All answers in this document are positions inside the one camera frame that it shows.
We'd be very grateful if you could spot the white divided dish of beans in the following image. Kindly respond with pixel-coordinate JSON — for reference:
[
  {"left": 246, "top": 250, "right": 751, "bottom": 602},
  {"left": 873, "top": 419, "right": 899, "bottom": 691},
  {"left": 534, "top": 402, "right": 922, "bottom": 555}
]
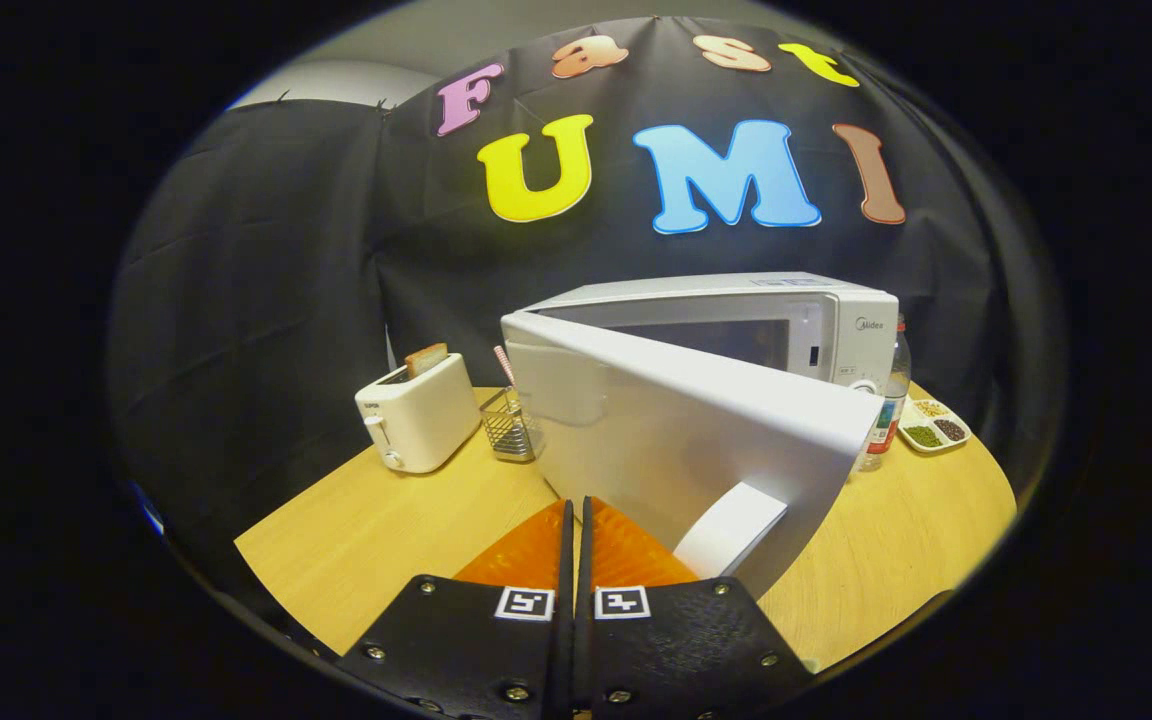
[{"left": 898, "top": 397, "right": 971, "bottom": 455}]

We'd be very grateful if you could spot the white microwave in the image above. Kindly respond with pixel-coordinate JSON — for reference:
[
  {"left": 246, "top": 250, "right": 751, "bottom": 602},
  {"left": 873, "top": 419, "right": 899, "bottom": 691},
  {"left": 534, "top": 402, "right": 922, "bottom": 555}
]
[{"left": 499, "top": 271, "right": 900, "bottom": 601}]

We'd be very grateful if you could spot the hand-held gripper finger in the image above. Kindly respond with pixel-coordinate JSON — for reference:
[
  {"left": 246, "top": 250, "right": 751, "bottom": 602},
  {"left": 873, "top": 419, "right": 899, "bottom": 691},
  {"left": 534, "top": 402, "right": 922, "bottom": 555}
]
[
  {"left": 336, "top": 498, "right": 575, "bottom": 720},
  {"left": 576, "top": 496, "right": 817, "bottom": 720}
]

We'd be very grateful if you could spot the wire mesh basket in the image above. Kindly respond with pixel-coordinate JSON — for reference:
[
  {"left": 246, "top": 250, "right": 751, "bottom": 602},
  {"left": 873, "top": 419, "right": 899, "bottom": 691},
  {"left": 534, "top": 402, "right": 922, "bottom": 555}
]
[{"left": 480, "top": 387, "right": 545, "bottom": 464}]

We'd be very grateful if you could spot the white toaster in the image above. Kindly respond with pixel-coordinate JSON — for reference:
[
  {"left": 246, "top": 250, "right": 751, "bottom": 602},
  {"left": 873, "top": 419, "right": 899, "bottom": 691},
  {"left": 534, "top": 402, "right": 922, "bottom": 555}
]
[{"left": 354, "top": 352, "right": 483, "bottom": 475}]

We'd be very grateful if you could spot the clear plastic bottle red label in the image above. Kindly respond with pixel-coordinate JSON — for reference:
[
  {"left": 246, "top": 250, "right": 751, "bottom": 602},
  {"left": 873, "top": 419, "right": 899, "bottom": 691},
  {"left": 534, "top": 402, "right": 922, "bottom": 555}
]
[{"left": 854, "top": 315, "right": 913, "bottom": 473}]

